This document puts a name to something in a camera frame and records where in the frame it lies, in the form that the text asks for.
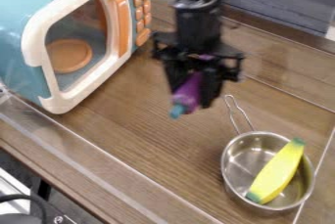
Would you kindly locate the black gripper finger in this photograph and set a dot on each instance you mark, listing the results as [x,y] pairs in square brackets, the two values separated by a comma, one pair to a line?
[209,86]
[177,71]

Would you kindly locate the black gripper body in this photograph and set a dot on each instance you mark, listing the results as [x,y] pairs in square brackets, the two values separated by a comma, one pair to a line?
[194,42]

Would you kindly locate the purple toy eggplant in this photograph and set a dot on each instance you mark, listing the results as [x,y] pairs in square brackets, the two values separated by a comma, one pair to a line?
[186,96]

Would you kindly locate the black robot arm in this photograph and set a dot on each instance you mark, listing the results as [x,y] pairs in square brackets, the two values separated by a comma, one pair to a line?
[197,60]

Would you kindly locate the orange microwave turntable plate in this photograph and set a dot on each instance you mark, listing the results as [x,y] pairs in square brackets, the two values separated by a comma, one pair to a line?
[70,54]

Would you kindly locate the blue toy microwave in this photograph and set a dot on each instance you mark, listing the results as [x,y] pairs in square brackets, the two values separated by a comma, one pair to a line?
[112,25]

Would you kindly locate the yellow toy banana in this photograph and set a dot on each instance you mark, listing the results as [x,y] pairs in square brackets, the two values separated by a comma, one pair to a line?
[276,173]

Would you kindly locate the silver pot with wire handle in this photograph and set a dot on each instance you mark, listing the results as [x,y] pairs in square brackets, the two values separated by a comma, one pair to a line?
[246,153]

